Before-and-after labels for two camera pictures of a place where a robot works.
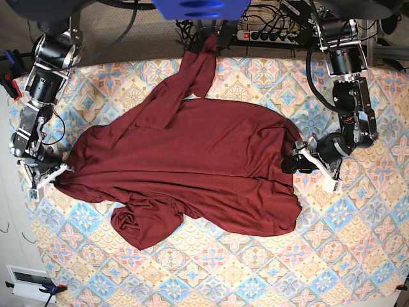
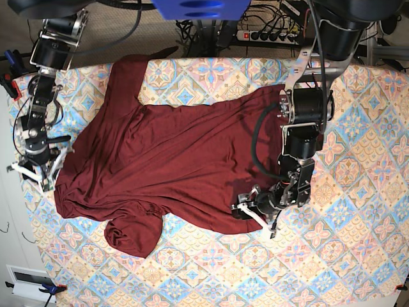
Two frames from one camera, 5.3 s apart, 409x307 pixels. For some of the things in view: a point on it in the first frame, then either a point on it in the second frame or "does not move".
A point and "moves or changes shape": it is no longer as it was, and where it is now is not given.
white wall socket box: x=27 y=283 does not move
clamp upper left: x=15 y=69 does not move
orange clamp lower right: x=400 y=286 does not move
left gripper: x=34 y=194 -> x=42 y=162
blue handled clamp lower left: x=52 y=290 does not move
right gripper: x=308 y=160 -> x=261 y=206
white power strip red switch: x=290 y=38 does not move
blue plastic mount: x=201 y=9 does not move
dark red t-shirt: x=219 y=164 moves or changes shape
